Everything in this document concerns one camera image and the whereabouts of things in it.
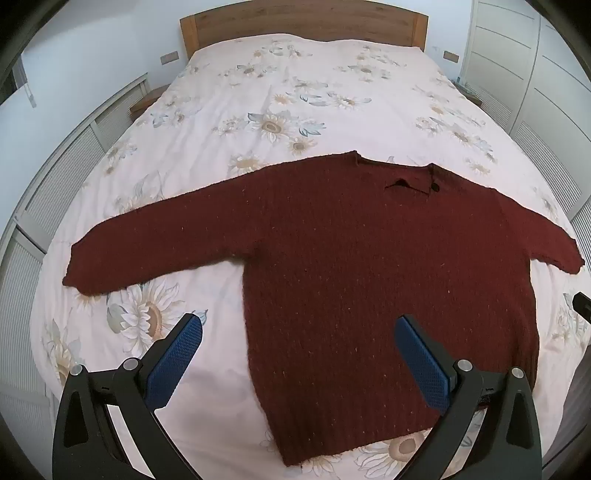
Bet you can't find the left wall switch plate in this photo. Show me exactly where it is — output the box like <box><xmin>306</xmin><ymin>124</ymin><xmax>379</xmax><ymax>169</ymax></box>
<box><xmin>160</xmin><ymin>51</ymin><xmax>179</xmax><ymax>65</ymax></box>

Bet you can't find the wooden headboard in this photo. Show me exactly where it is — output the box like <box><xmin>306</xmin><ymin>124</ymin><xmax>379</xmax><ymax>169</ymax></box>
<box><xmin>179</xmin><ymin>0</ymin><xmax>429</xmax><ymax>57</ymax></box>

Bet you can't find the right wall switch plate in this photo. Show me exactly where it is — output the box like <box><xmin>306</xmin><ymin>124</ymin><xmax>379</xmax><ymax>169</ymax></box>
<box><xmin>443</xmin><ymin>51</ymin><xmax>460</xmax><ymax>63</ymax></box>

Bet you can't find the dark red knit sweater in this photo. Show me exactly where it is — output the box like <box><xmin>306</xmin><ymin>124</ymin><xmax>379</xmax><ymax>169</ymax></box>
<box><xmin>63</xmin><ymin>152</ymin><xmax>584</xmax><ymax>465</ymax></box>

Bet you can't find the floral pink bed duvet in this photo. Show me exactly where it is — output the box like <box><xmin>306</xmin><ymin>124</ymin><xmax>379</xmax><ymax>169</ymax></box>
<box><xmin>30</xmin><ymin>35</ymin><xmax>570</xmax><ymax>479</ymax></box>

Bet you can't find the right wooden nightstand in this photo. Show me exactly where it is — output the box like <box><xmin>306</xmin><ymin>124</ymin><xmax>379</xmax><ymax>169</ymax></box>
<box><xmin>454</xmin><ymin>82</ymin><xmax>483</xmax><ymax>107</ymax></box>

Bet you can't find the wall switch plate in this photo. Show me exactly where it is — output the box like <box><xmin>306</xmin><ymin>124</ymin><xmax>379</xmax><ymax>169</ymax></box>
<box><xmin>443</xmin><ymin>51</ymin><xmax>460</xmax><ymax>63</ymax></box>
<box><xmin>160</xmin><ymin>51</ymin><xmax>179</xmax><ymax>65</ymax></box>

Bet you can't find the wooden nightstand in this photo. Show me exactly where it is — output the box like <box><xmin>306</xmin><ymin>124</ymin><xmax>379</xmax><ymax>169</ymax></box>
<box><xmin>454</xmin><ymin>82</ymin><xmax>483</xmax><ymax>107</ymax></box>
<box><xmin>129</xmin><ymin>85</ymin><xmax>168</xmax><ymax>121</ymax></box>

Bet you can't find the white wardrobe with louvres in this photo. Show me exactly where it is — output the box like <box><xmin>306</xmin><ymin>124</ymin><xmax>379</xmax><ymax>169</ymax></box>
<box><xmin>459</xmin><ymin>0</ymin><xmax>590</xmax><ymax>252</ymax></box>

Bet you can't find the white radiator cover cabinet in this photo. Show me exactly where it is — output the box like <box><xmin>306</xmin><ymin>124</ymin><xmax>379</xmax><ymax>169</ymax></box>
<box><xmin>1</xmin><ymin>75</ymin><xmax>148</xmax><ymax>476</ymax></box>

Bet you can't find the left wooden nightstand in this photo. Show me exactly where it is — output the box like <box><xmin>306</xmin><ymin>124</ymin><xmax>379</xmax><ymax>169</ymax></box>
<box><xmin>129</xmin><ymin>85</ymin><xmax>168</xmax><ymax>121</ymax></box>

